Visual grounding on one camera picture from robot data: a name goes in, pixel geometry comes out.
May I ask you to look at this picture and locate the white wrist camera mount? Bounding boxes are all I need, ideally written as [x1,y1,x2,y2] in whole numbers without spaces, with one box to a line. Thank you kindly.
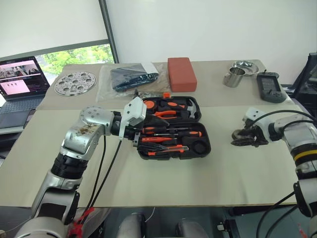
[118,96,147,141]
[244,107,273,139]

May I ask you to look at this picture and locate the orange black tape measure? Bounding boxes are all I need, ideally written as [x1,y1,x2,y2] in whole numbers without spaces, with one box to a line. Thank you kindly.
[143,99,157,110]

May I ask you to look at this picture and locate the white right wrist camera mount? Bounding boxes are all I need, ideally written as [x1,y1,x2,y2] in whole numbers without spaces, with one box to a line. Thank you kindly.
[244,107,273,139]

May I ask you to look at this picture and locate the steel claw hammer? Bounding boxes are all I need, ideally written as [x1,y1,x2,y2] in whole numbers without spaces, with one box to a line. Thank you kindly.
[158,98,201,119]

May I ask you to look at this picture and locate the perforated steel steamer plate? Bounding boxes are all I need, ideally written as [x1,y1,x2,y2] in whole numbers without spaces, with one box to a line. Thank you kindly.
[53,70,97,96]

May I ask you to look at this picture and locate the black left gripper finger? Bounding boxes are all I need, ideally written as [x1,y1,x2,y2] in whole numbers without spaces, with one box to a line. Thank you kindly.
[146,115,170,127]
[136,143,164,151]

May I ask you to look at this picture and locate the red brown box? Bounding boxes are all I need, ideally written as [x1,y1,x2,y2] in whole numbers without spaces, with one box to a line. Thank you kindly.
[167,57,198,92]

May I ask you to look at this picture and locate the red cable tie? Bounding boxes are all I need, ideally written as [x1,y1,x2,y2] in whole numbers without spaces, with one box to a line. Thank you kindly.
[68,207,96,238]

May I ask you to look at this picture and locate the black office chair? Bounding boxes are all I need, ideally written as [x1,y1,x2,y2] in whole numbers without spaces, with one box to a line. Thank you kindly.
[282,52,317,114]

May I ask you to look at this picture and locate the stainless steel dish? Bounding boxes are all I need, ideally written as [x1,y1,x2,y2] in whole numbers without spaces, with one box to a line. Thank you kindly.
[231,60,259,75]

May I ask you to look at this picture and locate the thin white wire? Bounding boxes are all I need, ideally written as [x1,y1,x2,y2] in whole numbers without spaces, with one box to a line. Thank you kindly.
[146,207,156,223]

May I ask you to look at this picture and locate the black handheld controller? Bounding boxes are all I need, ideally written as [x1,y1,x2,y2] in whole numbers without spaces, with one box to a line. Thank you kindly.
[256,70,287,104]

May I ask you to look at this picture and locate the orange voltage tester pen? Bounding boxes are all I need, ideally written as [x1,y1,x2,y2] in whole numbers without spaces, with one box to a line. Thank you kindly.
[141,136,174,143]

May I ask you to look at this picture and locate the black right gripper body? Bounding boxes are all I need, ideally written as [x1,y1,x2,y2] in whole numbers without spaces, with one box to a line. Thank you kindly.
[244,122,270,147]

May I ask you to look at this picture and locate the black orange tool kit case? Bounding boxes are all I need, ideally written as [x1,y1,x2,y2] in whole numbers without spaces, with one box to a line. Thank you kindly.
[133,92,211,161]

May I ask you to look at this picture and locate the grey rounded shape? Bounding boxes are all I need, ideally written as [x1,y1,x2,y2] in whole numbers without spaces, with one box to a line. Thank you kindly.
[175,218,211,238]
[116,213,147,238]

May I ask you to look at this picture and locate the stainless steel cup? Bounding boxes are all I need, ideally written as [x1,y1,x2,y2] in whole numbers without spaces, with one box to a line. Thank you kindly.
[223,67,248,88]

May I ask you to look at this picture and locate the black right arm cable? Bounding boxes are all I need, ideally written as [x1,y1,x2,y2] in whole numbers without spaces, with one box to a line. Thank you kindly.
[251,110,317,238]

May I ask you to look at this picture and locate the dark blue packed item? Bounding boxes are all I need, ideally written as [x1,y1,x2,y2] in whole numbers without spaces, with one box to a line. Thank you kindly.
[109,63,159,93]

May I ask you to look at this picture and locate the grey tape roll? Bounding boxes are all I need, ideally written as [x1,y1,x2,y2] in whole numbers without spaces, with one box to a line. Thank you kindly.
[232,128,251,141]

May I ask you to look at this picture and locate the orange black screwdriver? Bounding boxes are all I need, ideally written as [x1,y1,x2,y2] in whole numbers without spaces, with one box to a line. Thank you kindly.
[155,130,203,138]
[143,126,191,134]

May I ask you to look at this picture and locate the clear plastic bag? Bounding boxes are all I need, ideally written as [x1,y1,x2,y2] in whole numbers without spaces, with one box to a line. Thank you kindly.
[95,61,171,102]

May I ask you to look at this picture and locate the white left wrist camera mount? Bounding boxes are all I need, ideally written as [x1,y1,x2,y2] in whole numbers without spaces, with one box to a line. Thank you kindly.
[118,96,147,141]

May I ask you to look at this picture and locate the orange handled pliers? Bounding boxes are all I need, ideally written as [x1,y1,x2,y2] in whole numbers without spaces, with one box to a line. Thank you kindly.
[151,110,178,119]

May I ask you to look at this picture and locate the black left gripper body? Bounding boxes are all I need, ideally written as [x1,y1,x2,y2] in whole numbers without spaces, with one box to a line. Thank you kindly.
[124,123,145,148]

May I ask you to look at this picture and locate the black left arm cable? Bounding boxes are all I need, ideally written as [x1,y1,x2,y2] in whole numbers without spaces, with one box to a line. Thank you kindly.
[83,133,123,219]

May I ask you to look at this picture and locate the dark grey window post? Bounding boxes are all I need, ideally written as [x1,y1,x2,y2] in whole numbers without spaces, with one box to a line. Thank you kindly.
[98,0,119,64]

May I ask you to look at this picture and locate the dark laptop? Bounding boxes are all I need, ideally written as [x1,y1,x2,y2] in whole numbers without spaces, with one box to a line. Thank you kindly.
[0,56,51,129]

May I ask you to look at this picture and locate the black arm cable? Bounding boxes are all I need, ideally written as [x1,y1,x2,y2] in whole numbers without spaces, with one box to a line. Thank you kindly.
[251,110,317,238]
[83,133,123,219]

